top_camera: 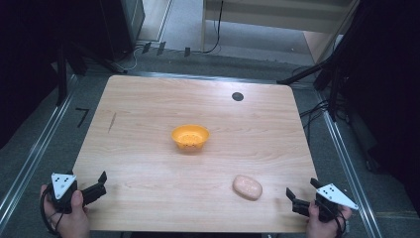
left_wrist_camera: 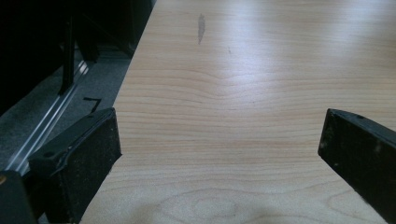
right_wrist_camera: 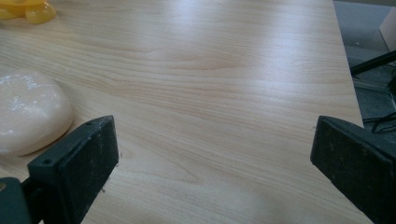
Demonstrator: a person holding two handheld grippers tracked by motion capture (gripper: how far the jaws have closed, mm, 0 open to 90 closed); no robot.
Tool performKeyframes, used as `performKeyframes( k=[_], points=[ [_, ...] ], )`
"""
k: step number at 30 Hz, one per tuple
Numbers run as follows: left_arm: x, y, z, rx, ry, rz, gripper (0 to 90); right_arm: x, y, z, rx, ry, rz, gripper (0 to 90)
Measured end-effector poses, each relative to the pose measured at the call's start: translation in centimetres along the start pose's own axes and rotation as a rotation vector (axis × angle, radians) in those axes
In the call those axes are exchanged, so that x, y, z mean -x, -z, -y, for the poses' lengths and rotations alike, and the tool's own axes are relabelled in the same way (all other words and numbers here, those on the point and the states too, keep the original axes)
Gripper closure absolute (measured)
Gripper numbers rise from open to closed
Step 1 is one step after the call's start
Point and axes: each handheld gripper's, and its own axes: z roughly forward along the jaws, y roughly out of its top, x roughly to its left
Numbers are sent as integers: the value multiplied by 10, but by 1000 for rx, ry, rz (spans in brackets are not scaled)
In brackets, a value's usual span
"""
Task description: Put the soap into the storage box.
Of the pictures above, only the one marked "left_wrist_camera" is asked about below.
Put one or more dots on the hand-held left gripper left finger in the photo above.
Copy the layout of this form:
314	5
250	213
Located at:
77	161

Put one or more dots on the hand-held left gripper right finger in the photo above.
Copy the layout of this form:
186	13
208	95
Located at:
361	149

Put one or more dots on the black metal stand leg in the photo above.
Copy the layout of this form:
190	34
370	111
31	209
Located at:
67	56

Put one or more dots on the silver metal rail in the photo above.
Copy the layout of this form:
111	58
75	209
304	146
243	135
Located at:
46	124

